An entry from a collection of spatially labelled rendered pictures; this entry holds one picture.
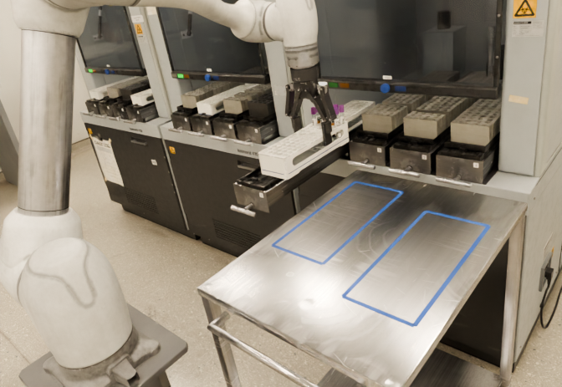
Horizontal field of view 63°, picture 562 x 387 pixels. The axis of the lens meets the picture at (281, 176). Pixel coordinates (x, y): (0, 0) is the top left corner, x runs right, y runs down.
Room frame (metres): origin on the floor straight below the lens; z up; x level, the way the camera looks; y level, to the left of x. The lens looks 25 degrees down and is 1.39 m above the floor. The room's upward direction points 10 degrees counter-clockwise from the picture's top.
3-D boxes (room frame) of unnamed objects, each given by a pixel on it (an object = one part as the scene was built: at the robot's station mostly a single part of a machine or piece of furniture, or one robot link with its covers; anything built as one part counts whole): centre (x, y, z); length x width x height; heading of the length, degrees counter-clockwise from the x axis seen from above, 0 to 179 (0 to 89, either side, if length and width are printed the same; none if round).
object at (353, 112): (1.56, -0.25, 0.83); 0.30 x 0.10 x 0.06; 135
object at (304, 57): (1.26, -0.11, 1.15); 0.09 x 0.09 x 0.06
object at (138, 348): (0.72, 0.42, 0.73); 0.22 x 0.18 x 0.06; 45
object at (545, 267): (1.23, -0.85, 0.29); 0.11 x 0.03 x 0.10; 135
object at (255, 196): (1.44, -0.13, 0.78); 0.73 x 0.14 x 0.09; 135
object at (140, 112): (2.61, 0.48, 0.78); 0.73 x 0.14 x 0.09; 135
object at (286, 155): (1.24, -0.09, 0.89); 0.30 x 0.10 x 0.06; 134
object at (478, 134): (1.23, -0.57, 0.85); 0.12 x 0.02 x 0.06; 44
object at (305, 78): (1.26, -0.11, 1.07); 0.08 x 0.07 x 0.09; 44
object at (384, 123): (1.45, -0.35, 0.85); 0.12 x 0.02 x 0.06; 46
